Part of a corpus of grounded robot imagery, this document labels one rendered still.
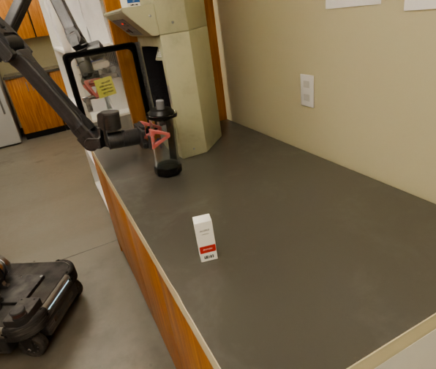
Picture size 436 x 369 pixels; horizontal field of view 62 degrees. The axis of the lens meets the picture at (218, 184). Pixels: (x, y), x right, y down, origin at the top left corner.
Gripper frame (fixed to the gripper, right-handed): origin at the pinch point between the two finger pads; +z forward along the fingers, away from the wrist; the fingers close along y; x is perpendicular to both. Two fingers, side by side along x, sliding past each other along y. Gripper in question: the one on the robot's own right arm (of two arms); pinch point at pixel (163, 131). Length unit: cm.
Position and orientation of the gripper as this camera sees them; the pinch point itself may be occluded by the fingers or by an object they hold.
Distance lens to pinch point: 131.9
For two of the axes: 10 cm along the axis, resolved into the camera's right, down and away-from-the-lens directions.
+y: -4.4, -3.8, 8.1
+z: 9.0, -2.2, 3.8
